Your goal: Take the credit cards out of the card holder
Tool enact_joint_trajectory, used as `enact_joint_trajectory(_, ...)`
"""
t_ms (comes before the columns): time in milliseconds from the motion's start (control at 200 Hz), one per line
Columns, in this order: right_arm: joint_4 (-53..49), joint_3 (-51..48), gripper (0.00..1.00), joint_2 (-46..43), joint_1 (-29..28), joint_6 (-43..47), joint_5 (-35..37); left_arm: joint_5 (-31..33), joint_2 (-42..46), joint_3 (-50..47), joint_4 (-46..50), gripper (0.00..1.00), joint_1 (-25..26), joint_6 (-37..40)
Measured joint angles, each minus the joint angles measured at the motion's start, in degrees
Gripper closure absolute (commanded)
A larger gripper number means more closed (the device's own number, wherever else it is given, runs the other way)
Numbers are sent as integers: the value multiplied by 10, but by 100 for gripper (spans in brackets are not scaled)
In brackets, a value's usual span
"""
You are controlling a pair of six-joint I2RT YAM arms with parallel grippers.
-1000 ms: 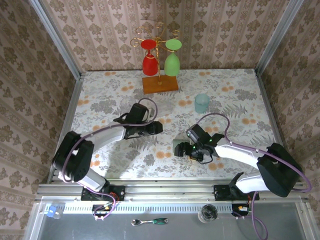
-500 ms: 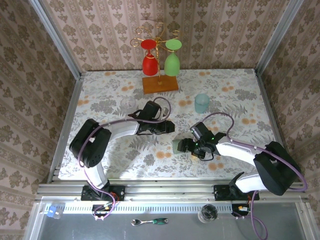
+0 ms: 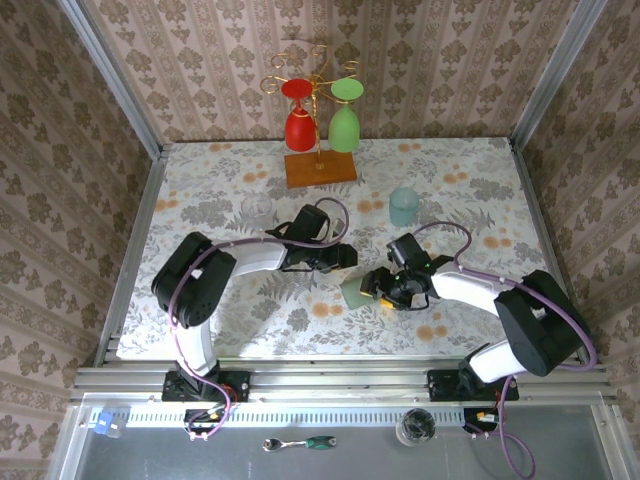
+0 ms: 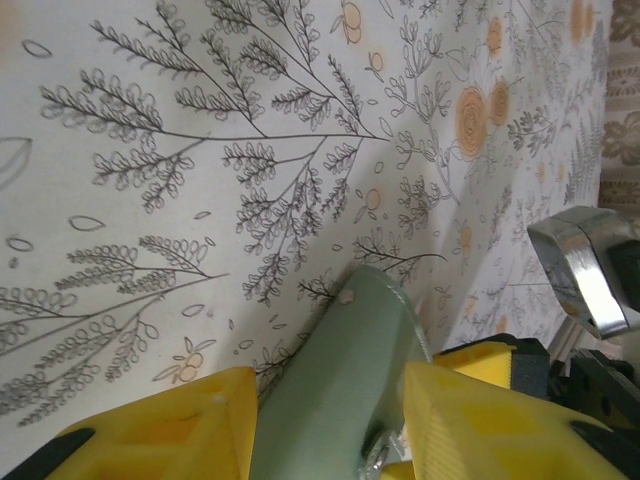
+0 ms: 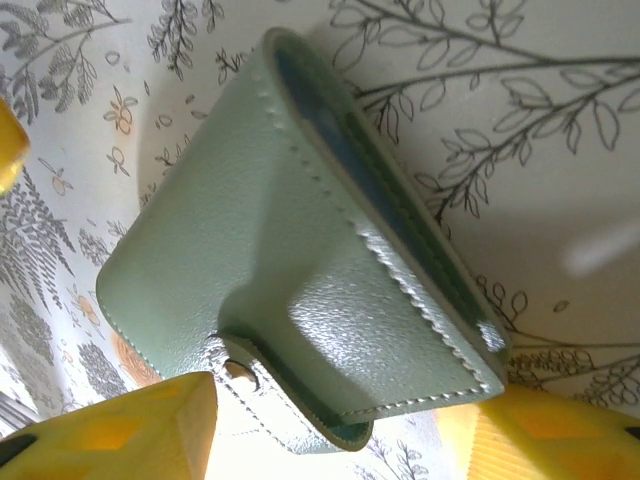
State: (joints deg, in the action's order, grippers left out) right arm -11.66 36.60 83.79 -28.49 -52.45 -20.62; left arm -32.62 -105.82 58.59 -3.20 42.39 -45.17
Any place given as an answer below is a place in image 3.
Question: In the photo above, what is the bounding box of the green card holder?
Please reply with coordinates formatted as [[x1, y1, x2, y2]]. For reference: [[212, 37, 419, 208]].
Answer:
[[342, 276, 384, 310]]

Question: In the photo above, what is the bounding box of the clear glass tumbler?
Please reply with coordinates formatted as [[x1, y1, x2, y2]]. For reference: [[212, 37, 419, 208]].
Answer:
[[239, 193, 275, 232]]

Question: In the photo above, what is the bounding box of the teal frosted tumbler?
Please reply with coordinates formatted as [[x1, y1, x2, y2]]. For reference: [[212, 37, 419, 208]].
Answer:
[[388, 187, 421, 229]]

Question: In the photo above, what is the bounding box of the red wine glass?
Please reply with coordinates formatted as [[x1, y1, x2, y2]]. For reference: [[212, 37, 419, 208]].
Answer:
[[280, 78, 317, 153]]

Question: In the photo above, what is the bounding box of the green wine glass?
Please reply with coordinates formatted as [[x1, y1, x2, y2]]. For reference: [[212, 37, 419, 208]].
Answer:
[[327, 77, 365, 154]]

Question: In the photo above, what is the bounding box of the floral patterned tablecloth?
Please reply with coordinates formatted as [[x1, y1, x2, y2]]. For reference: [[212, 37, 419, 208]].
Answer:
[[115, 137, 576, 359]]

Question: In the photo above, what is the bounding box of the clear glass jar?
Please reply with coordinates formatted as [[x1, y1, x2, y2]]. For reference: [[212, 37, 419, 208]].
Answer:
[[394, 407, 437, 448]]

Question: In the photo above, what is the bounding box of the grey metal shelf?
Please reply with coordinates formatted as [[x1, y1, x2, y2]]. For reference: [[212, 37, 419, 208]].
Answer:
[[47, 394, 629, 480]]

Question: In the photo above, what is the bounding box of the blue white connector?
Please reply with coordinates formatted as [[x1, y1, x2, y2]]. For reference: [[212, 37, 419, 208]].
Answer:
[[92, 410, 124, 439]]

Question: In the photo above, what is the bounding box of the gold wire rack wooden base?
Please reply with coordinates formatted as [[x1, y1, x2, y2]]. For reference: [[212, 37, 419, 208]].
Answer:
[[259, 43, 362, 190]]

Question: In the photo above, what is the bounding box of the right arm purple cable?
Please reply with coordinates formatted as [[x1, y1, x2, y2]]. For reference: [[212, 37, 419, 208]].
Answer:
[[412, 220, 600, 477]]

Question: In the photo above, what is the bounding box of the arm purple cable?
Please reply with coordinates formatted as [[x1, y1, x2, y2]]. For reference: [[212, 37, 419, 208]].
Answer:
[[167, 196, 351, 441], [412, 220, 600, 477]]

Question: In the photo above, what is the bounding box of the aluminium mounting rail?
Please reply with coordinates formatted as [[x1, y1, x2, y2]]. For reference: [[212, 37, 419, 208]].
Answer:
[[69, 355, 619, 401]]

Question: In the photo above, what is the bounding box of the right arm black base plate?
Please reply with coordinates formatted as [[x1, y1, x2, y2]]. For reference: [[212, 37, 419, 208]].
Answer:
[[428, 368, 520, 402]]

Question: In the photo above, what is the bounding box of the white slotted cable duct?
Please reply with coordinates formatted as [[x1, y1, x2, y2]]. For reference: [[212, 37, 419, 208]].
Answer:
[[89, 405, 469, 429]]

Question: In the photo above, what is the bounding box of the aluminium side rail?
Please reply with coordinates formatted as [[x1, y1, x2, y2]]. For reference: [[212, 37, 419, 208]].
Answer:
[[508, 138, 591, 366], [93, 144, 171, 369]]

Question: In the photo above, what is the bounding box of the black connector bracket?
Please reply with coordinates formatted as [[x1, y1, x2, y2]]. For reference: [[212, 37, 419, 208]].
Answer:
[[462, 407, 501, 434], [184, 408, 229, 434]]

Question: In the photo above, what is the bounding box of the green handled ratchet wrench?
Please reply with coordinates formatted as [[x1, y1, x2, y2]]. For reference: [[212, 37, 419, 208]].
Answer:
[[262, 435, 337, 453]]

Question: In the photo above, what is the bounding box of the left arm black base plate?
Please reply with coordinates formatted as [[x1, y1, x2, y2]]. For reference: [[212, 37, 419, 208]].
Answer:
[[162, 369, 251, 403]]

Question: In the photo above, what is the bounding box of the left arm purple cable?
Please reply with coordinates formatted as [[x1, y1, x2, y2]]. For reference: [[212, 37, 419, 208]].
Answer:
[[167, 196, 351, 441]]

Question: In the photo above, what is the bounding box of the aluminium frame post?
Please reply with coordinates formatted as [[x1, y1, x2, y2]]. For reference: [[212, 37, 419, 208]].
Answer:
[[508, 0, 612, 151], [57, 0, 166, 159]]

